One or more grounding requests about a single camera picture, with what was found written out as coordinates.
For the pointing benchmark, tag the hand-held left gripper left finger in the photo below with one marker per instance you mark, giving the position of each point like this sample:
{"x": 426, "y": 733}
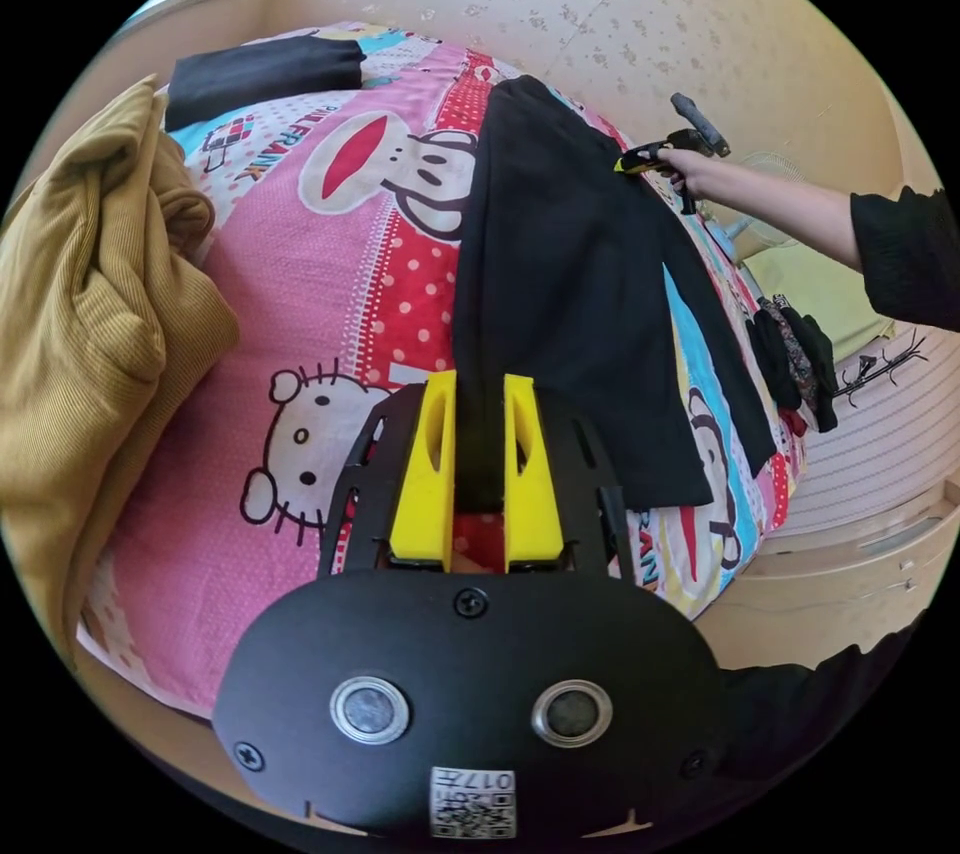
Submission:
{"x": 421, "y": 494}

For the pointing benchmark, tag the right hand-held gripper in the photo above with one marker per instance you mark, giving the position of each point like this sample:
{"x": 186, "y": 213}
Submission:
{"x": 681, "y": 140}

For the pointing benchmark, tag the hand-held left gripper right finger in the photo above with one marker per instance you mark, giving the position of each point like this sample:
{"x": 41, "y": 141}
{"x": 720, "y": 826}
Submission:
{"x": 534, "y": 501}

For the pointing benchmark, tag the black pants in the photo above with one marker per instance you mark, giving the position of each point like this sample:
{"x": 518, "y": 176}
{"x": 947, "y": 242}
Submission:
{"x": 570, "y": 284}

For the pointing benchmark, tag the person's left forearm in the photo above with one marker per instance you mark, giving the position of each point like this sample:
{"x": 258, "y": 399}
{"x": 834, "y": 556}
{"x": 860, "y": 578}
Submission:
{"x": 810, "y": 704}

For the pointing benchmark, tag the person's right forearm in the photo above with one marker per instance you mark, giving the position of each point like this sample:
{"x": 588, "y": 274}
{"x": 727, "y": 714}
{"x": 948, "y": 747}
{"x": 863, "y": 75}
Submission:
{"x": 840, "y": 224}

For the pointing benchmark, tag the person's right hand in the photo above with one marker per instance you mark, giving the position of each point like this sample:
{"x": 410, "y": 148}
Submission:
{"x": 696, "y": 176}

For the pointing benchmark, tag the white standing fan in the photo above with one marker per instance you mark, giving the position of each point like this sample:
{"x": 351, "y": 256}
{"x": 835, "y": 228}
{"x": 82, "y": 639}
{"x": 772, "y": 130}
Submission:
{"x": 757, "y": 235}

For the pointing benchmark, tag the bed with cartoon printed sheet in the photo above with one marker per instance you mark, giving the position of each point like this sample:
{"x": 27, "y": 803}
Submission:
{"x": 315, "y": 284}

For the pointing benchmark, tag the pile of clothes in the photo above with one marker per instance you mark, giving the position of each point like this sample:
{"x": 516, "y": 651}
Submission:
{"x": 795, "y": 359}

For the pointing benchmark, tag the mustard ribbed garment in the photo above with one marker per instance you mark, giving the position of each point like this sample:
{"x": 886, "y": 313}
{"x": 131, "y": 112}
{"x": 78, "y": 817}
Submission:
{"x": 82, "y": 314}

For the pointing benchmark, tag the folded black garment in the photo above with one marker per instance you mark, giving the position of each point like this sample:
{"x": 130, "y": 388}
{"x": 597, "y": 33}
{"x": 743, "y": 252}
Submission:
{"x": 262, "y": 74}

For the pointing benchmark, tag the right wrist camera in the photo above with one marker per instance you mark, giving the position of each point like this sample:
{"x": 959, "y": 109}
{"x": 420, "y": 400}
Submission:
{"x": 701, "y": 123}

